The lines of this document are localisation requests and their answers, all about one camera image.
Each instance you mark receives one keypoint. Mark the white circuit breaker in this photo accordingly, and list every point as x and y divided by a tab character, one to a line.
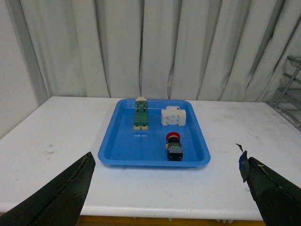
173	115

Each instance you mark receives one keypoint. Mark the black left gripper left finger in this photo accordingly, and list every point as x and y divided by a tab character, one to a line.
59	202

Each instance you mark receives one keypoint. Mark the silver wire mesh rack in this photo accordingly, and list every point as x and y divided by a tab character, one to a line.
288	95

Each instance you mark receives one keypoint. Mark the red emergency stop button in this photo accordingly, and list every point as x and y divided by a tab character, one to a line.
174	147

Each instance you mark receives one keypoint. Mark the white curtain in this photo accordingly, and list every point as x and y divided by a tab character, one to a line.
218	50

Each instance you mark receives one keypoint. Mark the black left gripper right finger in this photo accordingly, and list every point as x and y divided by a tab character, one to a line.
278	199

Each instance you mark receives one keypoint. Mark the blue plastic tray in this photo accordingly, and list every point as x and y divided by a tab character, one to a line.
125	146

